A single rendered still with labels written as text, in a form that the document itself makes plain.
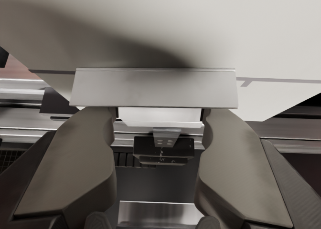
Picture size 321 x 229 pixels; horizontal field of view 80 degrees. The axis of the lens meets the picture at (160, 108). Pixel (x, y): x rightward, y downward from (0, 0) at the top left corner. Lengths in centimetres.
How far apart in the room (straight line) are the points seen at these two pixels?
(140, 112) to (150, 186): 55
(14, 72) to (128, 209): 18
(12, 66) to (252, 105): 23
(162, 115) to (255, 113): 8
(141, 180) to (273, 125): 44
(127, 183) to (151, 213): 51
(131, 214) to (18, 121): 40
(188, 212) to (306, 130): 40
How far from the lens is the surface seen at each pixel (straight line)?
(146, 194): 71
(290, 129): 53
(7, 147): 74
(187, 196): 72
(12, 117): 56
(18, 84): 25
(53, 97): 23
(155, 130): 24
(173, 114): 18
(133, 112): 18
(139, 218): 21
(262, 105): 17
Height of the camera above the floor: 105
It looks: 18 degrees down
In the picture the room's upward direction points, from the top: 178 degrees counter-clockwise
